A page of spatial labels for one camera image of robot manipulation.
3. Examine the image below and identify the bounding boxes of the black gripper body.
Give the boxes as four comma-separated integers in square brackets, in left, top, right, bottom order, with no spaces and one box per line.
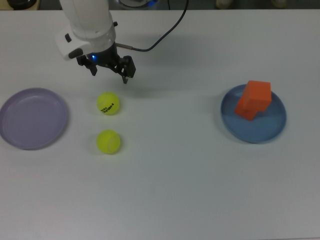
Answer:
[85,43,121,67]

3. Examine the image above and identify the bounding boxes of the yellow tennis ball black print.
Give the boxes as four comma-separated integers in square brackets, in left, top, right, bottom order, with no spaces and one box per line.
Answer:
[96,91,121,116]

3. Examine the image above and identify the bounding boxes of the orange cube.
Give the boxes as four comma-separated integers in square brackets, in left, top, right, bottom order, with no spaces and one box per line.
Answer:
[240,80,273,113]
[233,97,260,123]

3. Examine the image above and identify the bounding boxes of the purple plate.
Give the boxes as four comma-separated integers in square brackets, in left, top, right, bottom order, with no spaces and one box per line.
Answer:
[0,87,70,151]

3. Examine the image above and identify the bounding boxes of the black round object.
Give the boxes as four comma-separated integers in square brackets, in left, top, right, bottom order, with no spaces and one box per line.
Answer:
[6,0,41,10]

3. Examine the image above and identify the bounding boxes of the blue plate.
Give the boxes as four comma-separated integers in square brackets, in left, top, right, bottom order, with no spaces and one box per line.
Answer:
[220,84,288,144]

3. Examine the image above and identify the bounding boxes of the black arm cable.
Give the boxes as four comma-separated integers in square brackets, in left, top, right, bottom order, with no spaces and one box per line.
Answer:
[115,0,190,53]

